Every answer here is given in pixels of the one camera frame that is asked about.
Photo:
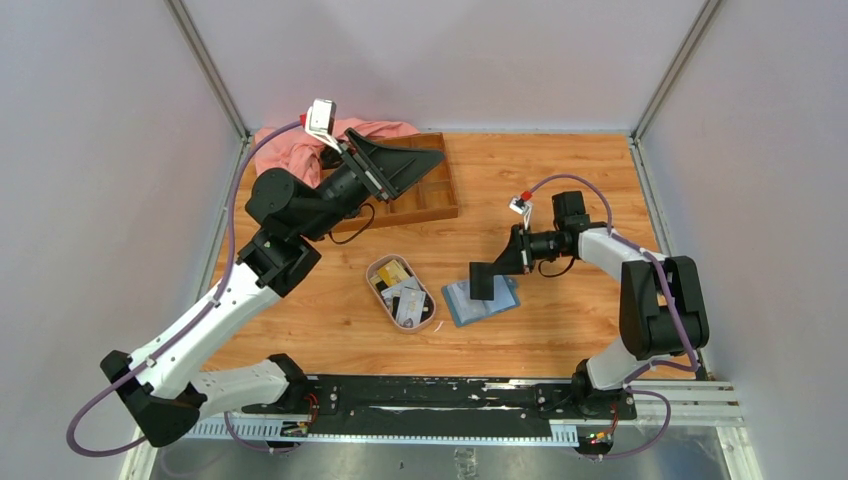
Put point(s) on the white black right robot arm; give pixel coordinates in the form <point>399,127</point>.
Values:
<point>662,315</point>

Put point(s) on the wooden compartment tray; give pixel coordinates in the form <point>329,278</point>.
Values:
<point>432,198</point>

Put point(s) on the black card in tray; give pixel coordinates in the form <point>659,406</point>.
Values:
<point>387,295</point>

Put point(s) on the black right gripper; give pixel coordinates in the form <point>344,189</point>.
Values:
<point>517,256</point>

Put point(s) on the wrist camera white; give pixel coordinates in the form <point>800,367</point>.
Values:
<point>318,122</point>
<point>522,205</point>

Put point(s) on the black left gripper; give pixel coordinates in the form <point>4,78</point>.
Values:
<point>394,169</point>

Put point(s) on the aluminium frame rail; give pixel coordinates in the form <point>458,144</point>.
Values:
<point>663,408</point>

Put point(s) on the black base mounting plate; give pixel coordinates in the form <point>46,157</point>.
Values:
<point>418,406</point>

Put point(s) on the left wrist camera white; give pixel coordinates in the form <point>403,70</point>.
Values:
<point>318,122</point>

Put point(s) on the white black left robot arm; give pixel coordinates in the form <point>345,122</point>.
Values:
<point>163,384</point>

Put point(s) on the yellow black credit card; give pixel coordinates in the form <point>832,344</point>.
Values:
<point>390,274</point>

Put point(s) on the teal leather card holder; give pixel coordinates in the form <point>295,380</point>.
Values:
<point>505,293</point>

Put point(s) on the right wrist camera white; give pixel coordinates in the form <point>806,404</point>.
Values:
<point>522,205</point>

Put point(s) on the pink oval card tray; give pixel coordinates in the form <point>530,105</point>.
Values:
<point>429,309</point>

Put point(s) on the pink cloth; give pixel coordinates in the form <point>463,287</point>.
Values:
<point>298,153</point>

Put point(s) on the silver VIP card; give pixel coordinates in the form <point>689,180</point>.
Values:
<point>466,311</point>

